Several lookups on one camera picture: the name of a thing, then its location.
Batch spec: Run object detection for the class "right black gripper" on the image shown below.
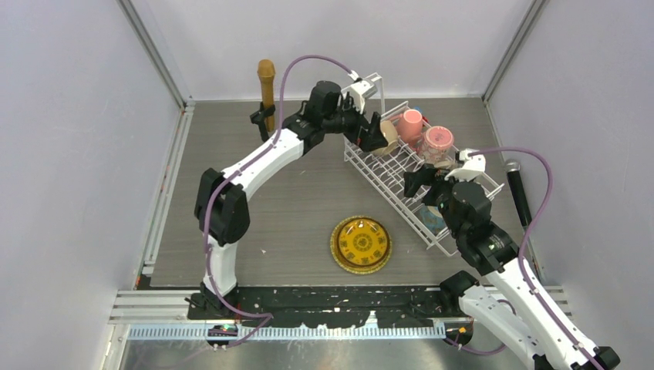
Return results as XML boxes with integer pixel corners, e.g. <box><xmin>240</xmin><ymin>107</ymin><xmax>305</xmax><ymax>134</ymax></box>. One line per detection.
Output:
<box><xmin>403</xmin><ymin>163</ymin><xmax>475</xmax><ymax>240</ymax></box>

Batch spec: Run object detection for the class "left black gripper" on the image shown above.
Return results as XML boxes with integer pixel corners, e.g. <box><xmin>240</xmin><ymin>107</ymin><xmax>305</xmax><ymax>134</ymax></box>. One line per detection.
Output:
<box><xmin>322</xmin><ymin>93</ymin><xmax>388</xmax><ymax>152</ymax></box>

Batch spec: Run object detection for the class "beige ceramic bowl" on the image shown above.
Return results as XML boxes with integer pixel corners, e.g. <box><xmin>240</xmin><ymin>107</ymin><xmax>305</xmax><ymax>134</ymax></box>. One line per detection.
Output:
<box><xmin>372</xmin><ymin>120</ymin><xmax>398</xmax><ymax>156</ymax></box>

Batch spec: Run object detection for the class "yellow patterned plate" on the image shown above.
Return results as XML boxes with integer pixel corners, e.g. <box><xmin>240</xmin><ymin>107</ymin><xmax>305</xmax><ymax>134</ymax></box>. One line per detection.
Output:
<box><xmin>337</xmin><ymin>220</ymin><xmax>390</xmax><ymax>267</ymax></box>

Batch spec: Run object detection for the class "yellow woven bamboo plate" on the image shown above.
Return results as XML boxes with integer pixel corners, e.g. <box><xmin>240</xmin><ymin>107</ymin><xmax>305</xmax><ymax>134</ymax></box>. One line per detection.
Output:
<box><xmin>329</xmin><ymin>215</ymin><xmax>393</xmax><ymax>276</ymax></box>

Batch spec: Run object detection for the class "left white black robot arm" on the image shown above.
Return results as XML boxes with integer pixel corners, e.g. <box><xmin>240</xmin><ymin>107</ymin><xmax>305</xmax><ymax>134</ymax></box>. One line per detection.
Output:
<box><xmin>194</xmin><ymin>79</ymin><xmax>388</xmax><ymax>319</ymax></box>

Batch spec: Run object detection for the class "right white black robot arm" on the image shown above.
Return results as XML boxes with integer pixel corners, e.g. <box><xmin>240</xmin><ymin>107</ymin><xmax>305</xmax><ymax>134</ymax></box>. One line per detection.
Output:
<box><xmin>403</xmin><ymin>165</ymin><xmax>621</xmax><ymax>369</ymax></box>

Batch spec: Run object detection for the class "pink floral cup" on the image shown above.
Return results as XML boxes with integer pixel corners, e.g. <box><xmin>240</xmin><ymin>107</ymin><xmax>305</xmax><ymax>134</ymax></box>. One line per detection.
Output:
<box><xmin>417</xmin><ymin>126</ymin><xmax>454</xmax><ymax>164</ymax></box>

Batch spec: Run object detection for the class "pink plastic cup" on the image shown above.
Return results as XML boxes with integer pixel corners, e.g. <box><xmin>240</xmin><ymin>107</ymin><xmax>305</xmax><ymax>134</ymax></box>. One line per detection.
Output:
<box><xmin>396</xmin><ymin>109</ymin><xmax>423</xmax><ymax>144</ymax></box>

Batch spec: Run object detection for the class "blue patterned bowl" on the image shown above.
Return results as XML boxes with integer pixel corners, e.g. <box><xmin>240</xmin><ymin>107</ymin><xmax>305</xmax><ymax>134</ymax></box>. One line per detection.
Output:
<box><xmin>420</xmin><ymin>205</ymin><xmax>447</xmax><ymax>235</ymax></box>

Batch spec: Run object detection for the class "black silver microphone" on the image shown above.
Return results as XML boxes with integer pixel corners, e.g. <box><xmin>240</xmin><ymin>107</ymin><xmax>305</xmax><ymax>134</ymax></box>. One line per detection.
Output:
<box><xmin>504</xmin><ymin>160</ymin><xmax>532</xmax><ymax>229</ymax></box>

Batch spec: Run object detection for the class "brown microphone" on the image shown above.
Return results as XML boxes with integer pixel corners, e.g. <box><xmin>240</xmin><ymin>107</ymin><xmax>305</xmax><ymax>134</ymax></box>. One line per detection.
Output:
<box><xmin>257</xmin><ymin>59</ymin><xmax>276</xmax><ymax>106</ymax></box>

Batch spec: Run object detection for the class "white wire dish rack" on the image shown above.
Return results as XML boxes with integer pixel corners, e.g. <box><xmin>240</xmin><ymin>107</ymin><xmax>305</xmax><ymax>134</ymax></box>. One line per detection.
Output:
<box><xmin>344</xmin><ymin>72</ymin><xmax>505</xmax><ymax>257</ymax></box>

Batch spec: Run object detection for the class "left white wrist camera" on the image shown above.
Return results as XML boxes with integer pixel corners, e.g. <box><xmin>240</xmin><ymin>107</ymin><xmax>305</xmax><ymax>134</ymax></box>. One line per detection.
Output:
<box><xmin>343</xmin><ymin>79</ymin><xmax>378</xmax><ymax>114</ymax></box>

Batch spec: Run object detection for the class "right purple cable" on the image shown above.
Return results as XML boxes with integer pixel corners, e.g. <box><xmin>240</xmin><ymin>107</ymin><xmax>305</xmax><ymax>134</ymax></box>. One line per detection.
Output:
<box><xmin>443</xmin><ymin>146</ymin><xmax>606</xmax><ymax>370</ymax></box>

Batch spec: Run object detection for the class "purple cable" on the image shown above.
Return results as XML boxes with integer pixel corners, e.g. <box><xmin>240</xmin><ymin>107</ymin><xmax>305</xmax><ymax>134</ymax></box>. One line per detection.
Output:
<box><xmin>443</xmin><ymin>146</ymin><xmax>606</xmax><ymax>370</ymax></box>
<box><xmin>202</xmin><ymin>54</ymin><xmax>359</xmax><ymax>349</ymax></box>

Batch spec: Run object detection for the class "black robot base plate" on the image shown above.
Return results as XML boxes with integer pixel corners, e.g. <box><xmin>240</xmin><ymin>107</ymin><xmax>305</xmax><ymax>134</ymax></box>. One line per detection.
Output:
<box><xmin>186</xmin><ymin>286</ymin><xmax>470</xmax><ymax>328</ymax></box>

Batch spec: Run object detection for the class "left aluminium rail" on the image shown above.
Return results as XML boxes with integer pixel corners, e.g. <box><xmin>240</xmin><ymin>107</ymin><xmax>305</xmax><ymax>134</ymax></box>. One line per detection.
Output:
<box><xmin>134</xmin><ymin>99</ymin><xmax>196</xmax><ymax>288</ymax></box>

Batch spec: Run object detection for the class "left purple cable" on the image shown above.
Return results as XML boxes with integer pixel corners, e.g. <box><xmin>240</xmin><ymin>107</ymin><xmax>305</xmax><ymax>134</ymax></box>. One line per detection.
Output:
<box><xmin>202</xmin><ymin>54</ymin><xmax>359</xmax><ymax>349</ymax></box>

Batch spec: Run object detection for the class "slotted cable duct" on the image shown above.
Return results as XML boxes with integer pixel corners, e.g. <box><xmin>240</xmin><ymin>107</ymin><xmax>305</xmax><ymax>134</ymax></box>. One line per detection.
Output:
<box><xmin>127</xmin><ymin>323</ymin><xmax>446</xmax><ymax>341</ymax></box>

